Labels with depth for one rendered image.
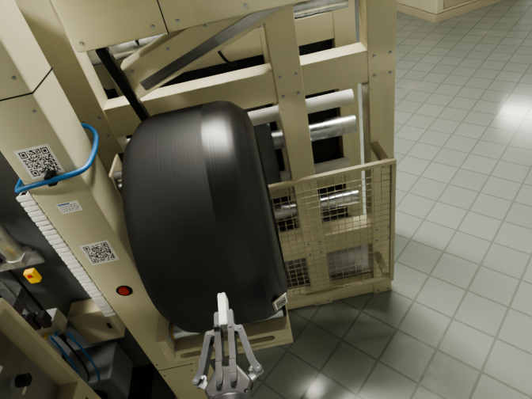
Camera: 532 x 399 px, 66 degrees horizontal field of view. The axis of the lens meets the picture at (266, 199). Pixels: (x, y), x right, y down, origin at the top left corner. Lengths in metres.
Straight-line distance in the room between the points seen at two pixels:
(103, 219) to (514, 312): 1.98
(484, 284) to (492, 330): 0.27
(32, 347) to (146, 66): 0.80
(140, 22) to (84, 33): 0.14
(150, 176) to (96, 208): 0.21
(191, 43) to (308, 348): 1.57
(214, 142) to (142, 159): 0.16
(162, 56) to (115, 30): 0.19
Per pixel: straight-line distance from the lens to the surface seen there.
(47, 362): 1.28
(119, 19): 1.10
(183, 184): 0.86
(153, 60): 1.26
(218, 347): 0.81
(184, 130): 0.94
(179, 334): 1.28
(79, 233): 1.11
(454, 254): 2.60
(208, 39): 1.23
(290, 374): 2.16
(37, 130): 0.96
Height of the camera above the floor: 1.91
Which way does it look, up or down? 39 degrees down
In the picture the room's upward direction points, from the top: 14 degrees counter-clockwise
